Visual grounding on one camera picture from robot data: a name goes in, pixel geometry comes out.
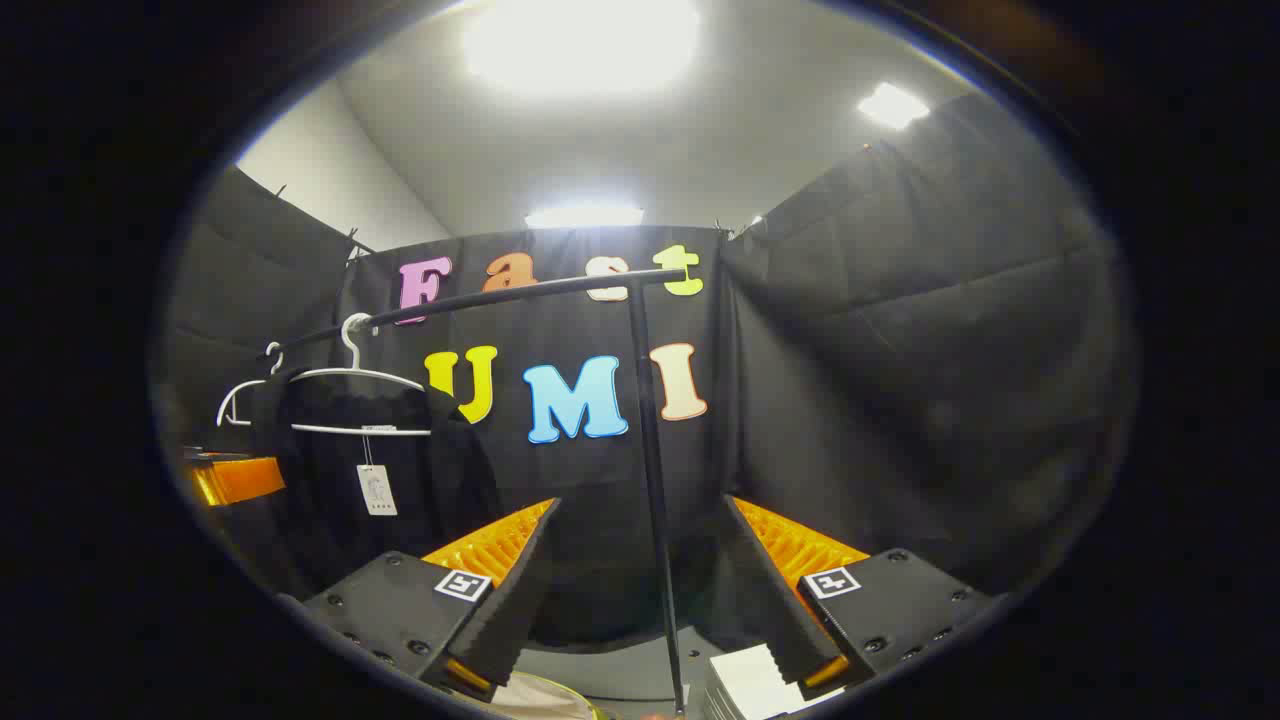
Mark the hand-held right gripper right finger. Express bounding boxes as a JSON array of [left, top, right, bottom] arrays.
[[720, 493, 1001, 701]]

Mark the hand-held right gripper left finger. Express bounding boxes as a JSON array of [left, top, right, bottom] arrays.
[[300, 497, 563, 701]]

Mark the black garment with tag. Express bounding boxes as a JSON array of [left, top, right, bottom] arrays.
[[248, 368, 501, 601]]

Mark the beige laundry hamper yellow rim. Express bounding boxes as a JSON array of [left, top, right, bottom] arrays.
[[485, 670, 613, 720]]

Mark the white plastic hanger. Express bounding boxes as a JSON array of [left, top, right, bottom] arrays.
[[217, 342, 291, 429], [290, 312, 433, 437]]

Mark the black clothes rack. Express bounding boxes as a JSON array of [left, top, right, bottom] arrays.
[[262, 268, 691, 717]]

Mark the white ribbed cabinet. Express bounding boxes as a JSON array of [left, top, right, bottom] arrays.
[[700, 643, 846, 720]]

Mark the black backdrop cloth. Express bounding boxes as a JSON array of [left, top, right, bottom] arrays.
[[155, 90, 1141, 651]]

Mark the large ceiling light panel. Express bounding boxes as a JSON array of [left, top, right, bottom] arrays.
[[460, 0, 703, 97]]

